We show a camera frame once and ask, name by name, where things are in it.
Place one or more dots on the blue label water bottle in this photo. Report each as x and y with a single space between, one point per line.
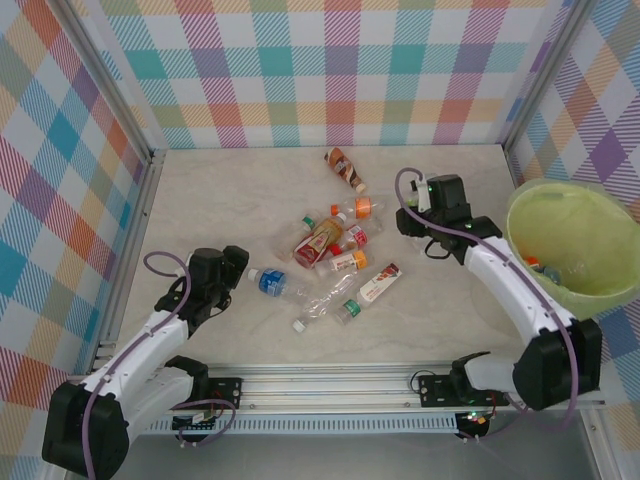
272 281
551 274

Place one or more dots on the clear bottle red label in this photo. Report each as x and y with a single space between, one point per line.
356 235

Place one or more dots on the white red label bottle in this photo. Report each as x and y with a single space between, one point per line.
375 287

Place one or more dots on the clear bottle white orange label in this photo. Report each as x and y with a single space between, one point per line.
342 262

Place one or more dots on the clear bottle green cap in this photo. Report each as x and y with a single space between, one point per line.
310 220

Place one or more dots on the red gold tea bottle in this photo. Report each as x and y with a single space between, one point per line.
320 240

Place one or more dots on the crushed clear bottle white cap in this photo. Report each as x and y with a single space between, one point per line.
320 305

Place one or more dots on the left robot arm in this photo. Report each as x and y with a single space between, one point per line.
140 345

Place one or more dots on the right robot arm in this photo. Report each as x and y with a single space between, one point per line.
515 290

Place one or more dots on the green translucent bin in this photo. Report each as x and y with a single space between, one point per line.
600 240

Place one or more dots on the brown chocolate drink bottle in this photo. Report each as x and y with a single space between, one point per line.
342 167

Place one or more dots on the left circuit board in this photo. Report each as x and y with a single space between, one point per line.
190 426

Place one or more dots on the circuit board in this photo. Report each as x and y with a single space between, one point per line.
190 426
475 420

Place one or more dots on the grey metal panel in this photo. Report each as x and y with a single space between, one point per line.
325 457

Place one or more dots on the right circuit board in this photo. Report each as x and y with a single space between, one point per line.
475 420

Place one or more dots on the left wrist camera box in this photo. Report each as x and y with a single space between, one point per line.
186 258

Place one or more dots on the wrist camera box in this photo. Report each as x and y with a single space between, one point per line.
422 195
186 258

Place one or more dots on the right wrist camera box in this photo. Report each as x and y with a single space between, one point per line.
422 195

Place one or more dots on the aluminium side rail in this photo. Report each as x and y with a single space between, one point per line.
515 167
130 250

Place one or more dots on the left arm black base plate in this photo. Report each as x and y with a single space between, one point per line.
227 392

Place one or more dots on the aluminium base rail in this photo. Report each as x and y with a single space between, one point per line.
325 390

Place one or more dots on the aluminium frame post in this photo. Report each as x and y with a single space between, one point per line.
111 80
543 75

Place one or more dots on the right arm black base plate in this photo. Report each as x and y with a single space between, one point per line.
435 392

